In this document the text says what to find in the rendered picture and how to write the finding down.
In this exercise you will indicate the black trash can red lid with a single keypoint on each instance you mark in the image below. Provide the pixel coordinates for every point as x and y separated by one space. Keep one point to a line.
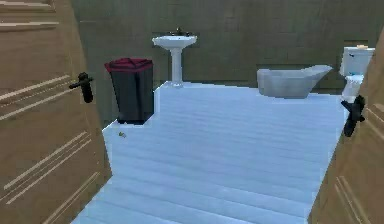
131 93

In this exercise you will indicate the small green floor scrap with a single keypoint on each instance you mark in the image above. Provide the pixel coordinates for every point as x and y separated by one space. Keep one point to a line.
122 134

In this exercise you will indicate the black sink faucet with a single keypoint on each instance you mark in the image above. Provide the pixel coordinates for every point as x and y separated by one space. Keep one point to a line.
179 32

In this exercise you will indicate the white bathtub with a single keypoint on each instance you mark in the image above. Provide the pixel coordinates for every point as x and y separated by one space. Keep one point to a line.
286 81

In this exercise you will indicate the brown panelled room door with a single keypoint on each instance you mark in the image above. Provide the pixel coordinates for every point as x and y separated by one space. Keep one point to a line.
40 126
358 173

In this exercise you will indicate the white toilet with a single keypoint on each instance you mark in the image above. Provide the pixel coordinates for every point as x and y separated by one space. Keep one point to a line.
355 61

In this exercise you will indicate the small tan item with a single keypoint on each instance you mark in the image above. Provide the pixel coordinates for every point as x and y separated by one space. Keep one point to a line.
361 46

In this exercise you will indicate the white pedestal sink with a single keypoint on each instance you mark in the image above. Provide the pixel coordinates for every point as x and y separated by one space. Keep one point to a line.
175 43

